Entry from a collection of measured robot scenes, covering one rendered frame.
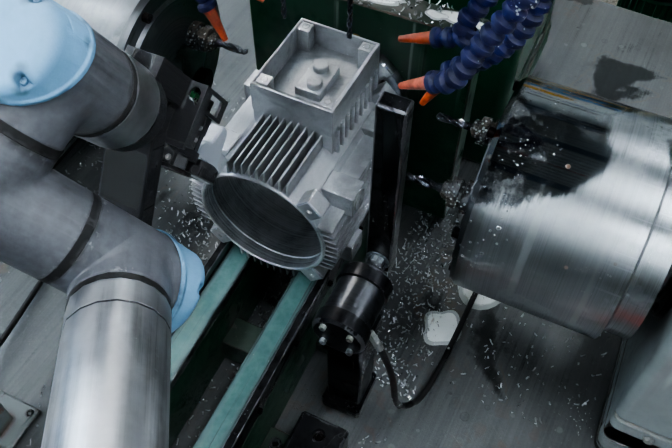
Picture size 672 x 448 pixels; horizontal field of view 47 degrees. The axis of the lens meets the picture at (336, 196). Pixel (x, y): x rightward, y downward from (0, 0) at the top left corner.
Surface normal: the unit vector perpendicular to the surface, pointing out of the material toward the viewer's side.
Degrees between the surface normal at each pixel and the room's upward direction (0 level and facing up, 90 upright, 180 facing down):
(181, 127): 30
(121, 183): 58
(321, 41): 90
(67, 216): 47
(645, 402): 89
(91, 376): 15
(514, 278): 84
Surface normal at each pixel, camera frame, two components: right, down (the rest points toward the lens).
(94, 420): 0.00, -0.79
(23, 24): -0.22, -0.16
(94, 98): 0.79, 0.54
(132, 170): -0.33, 0.29
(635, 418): -0.43, 0.71
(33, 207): 0.62, -0.07
